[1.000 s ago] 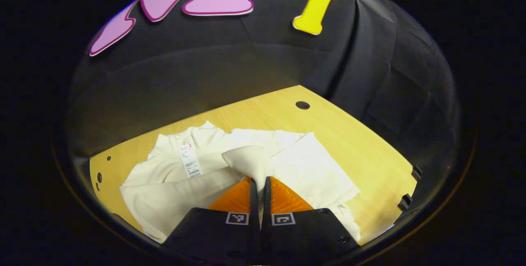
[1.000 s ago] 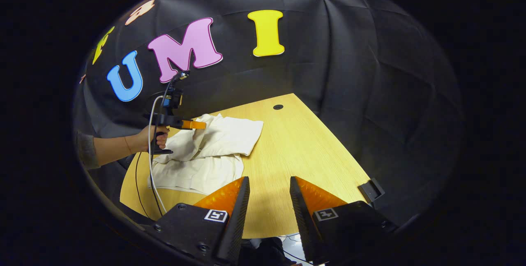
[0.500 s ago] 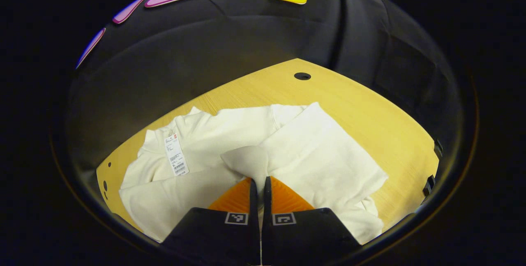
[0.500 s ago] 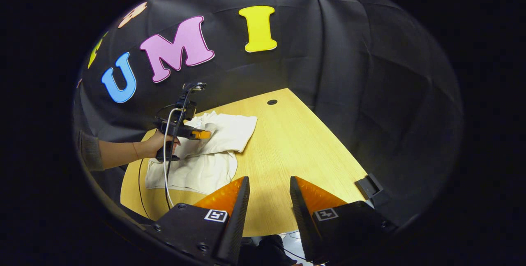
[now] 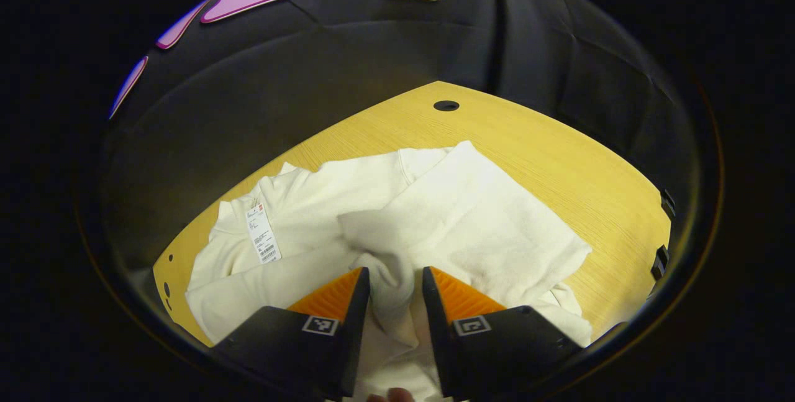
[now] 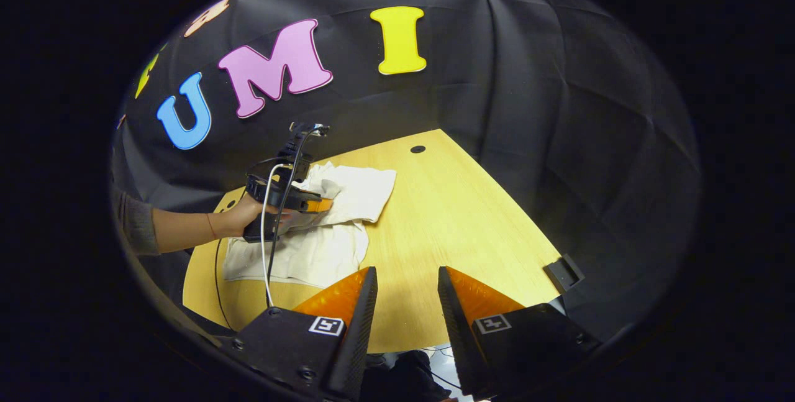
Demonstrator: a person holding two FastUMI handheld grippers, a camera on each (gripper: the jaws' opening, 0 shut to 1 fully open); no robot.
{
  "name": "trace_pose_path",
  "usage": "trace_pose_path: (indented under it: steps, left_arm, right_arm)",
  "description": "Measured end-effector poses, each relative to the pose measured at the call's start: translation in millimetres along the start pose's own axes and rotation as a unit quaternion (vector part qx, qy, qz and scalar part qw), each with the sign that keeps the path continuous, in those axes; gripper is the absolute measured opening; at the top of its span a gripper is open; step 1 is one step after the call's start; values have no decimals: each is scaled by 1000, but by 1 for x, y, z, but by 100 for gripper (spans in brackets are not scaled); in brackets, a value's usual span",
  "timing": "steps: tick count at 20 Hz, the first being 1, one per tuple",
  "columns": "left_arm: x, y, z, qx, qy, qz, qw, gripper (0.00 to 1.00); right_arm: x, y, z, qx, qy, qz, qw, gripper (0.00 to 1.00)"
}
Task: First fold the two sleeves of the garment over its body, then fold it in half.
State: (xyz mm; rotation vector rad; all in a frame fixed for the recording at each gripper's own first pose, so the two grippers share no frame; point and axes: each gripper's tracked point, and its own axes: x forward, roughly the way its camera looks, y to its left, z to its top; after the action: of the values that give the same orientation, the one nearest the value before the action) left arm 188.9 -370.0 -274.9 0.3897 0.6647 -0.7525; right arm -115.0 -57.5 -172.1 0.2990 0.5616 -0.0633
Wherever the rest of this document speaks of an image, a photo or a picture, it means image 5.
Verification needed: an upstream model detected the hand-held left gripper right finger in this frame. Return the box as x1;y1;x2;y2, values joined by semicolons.
422;267;584;400

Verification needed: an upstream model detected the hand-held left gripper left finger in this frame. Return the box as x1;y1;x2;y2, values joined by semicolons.
211;267;371;400

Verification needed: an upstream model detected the white sweatshirt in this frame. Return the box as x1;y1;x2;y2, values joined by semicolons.
185;140;594;402

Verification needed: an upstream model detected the white paper garment tag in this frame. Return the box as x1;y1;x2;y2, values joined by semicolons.
244;203;282;264

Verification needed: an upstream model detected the black backdrop cloth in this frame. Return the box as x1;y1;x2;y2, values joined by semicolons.
102;0;696;272

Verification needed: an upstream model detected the black table edge bracket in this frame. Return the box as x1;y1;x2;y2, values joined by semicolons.
650;245;670;280

